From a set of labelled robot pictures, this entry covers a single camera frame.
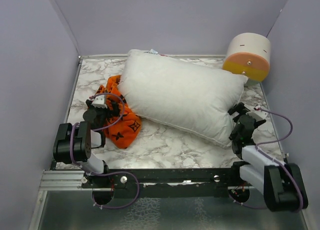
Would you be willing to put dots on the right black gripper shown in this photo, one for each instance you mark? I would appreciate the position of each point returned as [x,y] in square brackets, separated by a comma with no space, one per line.
[239,108]

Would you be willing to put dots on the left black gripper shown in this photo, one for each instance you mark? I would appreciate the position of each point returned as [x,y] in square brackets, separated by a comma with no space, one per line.
[114,112]

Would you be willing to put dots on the orange patterned fleece pillowcase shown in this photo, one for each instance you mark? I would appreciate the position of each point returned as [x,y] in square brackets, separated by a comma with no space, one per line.
[123,130]

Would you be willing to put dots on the white pillow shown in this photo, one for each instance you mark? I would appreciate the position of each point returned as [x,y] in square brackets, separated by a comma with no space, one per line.
[183,95]

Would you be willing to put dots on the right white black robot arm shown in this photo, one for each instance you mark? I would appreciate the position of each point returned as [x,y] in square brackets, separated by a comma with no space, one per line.
[280,182]

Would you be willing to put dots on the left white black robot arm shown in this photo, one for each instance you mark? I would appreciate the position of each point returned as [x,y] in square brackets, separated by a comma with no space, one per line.
[74,142]

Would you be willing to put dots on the white cylinder with striped face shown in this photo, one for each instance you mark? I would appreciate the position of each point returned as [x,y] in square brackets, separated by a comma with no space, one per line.
[249,54]

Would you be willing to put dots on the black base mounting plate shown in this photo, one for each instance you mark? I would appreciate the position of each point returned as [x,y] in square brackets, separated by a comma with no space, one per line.
[166,183]

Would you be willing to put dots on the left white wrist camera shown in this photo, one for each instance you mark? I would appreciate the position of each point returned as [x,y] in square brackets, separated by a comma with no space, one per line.
[99,102]

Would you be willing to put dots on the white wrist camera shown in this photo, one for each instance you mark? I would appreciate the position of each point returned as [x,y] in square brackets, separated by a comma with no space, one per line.
[258,115]
[99,102]

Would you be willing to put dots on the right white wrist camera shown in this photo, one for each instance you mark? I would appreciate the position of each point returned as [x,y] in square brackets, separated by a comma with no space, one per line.
[258,115]

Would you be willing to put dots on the aluminium rail frame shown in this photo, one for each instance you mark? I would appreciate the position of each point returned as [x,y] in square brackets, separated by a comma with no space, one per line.
[63,204]

